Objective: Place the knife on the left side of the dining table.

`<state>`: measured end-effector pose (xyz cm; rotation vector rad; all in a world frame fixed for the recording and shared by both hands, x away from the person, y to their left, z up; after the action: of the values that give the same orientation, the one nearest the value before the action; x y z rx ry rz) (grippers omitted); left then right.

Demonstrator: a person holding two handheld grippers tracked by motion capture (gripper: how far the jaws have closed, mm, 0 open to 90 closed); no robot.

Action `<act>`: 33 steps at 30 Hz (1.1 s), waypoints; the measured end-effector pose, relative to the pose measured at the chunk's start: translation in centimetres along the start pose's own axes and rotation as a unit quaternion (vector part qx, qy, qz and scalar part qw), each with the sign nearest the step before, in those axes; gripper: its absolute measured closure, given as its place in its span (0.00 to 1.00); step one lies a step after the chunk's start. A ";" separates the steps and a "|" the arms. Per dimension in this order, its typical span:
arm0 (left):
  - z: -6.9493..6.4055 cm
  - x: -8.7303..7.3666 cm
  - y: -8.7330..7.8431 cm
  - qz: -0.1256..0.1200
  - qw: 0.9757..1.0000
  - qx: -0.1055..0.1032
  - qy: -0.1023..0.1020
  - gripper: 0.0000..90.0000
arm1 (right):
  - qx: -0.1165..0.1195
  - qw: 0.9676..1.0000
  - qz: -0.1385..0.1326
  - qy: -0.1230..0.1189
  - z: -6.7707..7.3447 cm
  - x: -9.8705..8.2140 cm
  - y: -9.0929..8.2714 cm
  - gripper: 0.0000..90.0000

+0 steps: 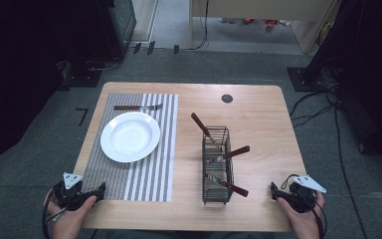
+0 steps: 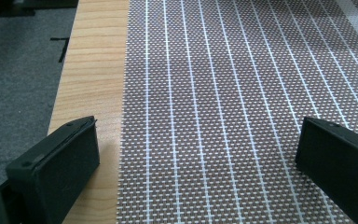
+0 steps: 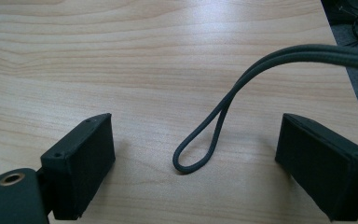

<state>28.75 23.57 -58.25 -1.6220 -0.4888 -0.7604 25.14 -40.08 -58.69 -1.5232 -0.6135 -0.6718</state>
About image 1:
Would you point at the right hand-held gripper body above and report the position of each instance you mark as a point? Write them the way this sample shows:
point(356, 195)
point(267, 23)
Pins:
point(301, 195)

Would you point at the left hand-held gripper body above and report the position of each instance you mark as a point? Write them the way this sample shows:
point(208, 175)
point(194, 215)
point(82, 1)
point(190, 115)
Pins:
point(69, 195)

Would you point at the person's left hand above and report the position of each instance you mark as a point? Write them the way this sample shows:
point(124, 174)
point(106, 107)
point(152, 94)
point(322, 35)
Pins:
point(69, 219)

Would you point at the person's right hand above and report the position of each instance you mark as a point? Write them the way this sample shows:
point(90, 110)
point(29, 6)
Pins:
point(300, 221)

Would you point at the white plate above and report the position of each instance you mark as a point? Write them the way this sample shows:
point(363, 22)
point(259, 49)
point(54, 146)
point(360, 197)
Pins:
point(130, 136)

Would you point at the black tape corner mark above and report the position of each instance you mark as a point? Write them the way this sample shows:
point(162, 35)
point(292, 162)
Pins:
point(84, 114)

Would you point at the grey striped placemat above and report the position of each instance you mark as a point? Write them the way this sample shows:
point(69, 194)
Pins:
point(165, 146)

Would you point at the grey round table cap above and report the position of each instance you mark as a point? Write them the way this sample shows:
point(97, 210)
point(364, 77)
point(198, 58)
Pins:
point(227, 98)

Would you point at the black flat stand base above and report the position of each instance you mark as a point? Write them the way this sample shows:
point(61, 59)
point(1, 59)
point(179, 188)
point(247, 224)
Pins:
point(83, 78)

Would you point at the dark glass cabinet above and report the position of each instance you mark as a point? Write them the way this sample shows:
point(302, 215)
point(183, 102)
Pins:
point(119, 26)

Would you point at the red shoe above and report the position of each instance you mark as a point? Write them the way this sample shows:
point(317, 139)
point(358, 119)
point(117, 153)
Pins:
point(270, 24)

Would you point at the light wooden desk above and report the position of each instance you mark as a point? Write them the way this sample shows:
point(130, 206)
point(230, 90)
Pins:
point(265, 8)

